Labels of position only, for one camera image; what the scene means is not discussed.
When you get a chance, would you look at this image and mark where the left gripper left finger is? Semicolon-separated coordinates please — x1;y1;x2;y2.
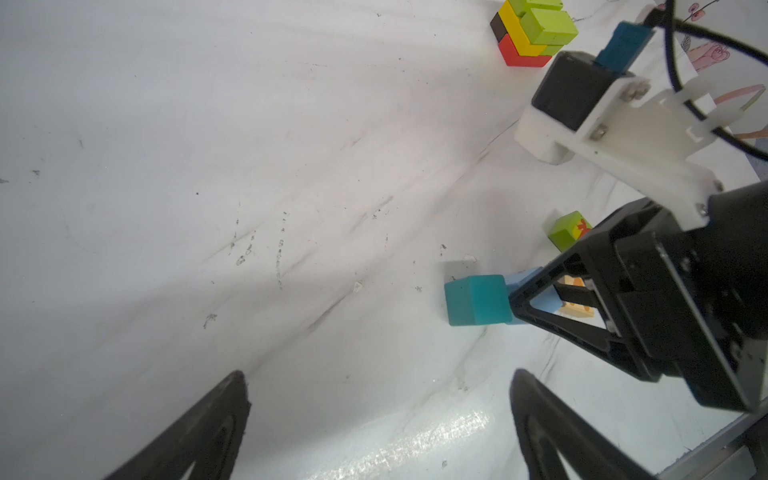
108;370;251;479

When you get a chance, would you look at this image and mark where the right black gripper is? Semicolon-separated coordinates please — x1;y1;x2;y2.
509;182;767;411

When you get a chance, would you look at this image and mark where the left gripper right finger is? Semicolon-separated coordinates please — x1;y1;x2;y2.
509;369;653;479

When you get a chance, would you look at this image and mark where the teal cube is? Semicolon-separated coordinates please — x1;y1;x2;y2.
444;275;513;327

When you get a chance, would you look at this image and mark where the yellow wood block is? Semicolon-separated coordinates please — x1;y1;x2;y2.
499;1;546;57

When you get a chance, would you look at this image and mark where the red wood block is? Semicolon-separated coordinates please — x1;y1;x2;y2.
498;34;552;68

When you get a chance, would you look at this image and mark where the green block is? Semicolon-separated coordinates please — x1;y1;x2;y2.
520;8;578;56
508;0;563;18

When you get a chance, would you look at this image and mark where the brown wood block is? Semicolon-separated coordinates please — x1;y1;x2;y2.
490;13;508;43

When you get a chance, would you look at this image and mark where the wood cube letter A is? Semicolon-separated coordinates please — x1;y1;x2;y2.
558;275;597;319

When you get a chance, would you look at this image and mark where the green cube red print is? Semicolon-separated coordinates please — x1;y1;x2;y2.
547;211;592;252

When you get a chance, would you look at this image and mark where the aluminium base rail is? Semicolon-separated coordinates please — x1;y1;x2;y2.
657;414;767;479

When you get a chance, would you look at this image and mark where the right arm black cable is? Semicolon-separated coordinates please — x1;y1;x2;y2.
644;0;768;163

